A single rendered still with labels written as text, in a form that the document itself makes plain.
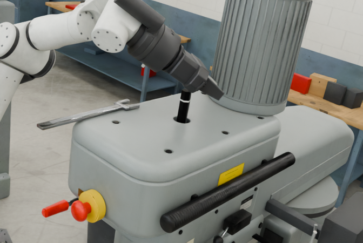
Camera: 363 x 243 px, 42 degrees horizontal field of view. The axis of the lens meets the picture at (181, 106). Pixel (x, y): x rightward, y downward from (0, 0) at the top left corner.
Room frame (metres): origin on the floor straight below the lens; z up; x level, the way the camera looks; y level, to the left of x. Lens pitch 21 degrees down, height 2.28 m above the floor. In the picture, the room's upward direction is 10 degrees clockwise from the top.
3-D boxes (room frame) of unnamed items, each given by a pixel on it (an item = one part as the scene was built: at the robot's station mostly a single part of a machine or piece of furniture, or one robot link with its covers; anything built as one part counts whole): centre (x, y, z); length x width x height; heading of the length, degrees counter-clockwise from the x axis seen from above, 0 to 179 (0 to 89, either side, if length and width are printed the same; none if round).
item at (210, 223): (0.98, -0.03, 1.68); 0.34 x 0.24 x 0.10; 143
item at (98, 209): (0.76, 0.13, 1.76); 0.06 x 0.02 x 0.06; 53
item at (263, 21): (1.14, -0.16, 2.05); 0.20 x 0.20 x 0.32
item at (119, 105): (0.88, 0.18, 1.89); 0.24 x 0.04 x 0.01; 144
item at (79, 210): (0.74, 0.15, 1.76); 0.04 x 0.03 x 0.04; 53
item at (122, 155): (0.95, -0.01, 1.81); 0.47 x 0.26 x 0.16; 143
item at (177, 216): (0.88, -0.14, 1.79); 0.45 x 0.04 x 0.04; 143
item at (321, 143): (1.34, -0.31, 1.66); 0.80 x 0.23 x 0.20; 143
